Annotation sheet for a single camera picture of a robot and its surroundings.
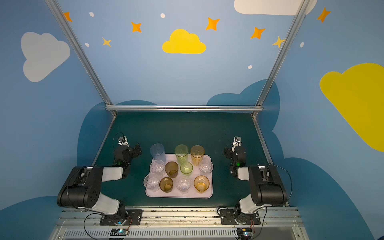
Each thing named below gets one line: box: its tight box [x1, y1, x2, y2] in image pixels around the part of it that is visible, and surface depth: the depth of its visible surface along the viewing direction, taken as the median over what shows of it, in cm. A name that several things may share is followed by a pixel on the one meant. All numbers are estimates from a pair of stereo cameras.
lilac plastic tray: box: [145, 153, 213, 199], surface depth 85 cm
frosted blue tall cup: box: [149, 143, 166, 163], surface depth 88 cm
